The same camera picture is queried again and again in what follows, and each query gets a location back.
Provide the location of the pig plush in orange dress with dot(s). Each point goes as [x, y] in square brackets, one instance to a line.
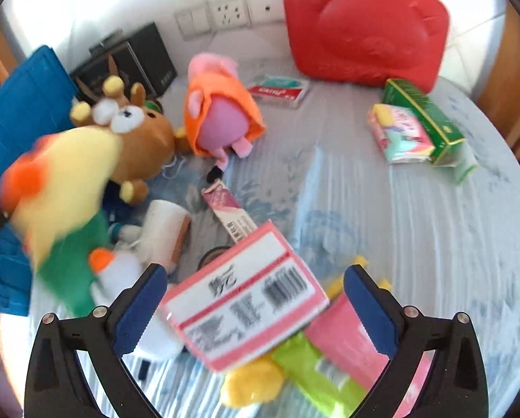
[223, 113]

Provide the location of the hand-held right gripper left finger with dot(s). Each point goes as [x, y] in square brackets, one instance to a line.
[138, 313]

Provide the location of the black box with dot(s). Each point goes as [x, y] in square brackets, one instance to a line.
[142, 61]

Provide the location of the red green tissue pack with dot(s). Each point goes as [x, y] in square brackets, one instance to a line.
[279, 90]

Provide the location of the dark bottle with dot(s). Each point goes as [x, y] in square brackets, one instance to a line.
[212, 256]

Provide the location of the white five-hole wall socket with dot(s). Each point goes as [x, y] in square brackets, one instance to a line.
[229, 13]

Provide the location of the green yellow plush toy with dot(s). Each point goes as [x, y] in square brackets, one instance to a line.
[68, 191]

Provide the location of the long pink white box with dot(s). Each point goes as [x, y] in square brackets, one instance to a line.
[229, 209]

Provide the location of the brown deer plush toy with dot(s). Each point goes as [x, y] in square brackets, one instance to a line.
[146, 139]

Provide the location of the lime green packet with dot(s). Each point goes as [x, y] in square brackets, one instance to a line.
[316, 370]

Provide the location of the multicoloured tissue pack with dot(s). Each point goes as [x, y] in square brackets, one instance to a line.
[399, 133]

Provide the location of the white panda plush toy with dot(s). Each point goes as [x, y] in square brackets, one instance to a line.
[129, 278]

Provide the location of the blue plastic crate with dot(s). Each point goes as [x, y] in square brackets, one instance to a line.
[11, 109]

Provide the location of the green cardboard box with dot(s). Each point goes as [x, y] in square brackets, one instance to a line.
[425, 117]

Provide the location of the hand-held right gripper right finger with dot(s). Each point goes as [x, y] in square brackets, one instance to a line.
[373, 313]

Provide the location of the pink white barcode box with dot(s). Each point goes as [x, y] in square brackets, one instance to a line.
[242, 300]

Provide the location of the wooden door frame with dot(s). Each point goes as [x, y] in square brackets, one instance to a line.
[515, 96]

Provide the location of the plain pink packet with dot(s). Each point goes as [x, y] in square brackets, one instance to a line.
[351, 339]

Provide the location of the red plastic suitcase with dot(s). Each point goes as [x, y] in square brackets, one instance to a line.
[364, 26]

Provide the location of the blue white patterned desktop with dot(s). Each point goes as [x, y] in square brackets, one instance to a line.
[351, 209]

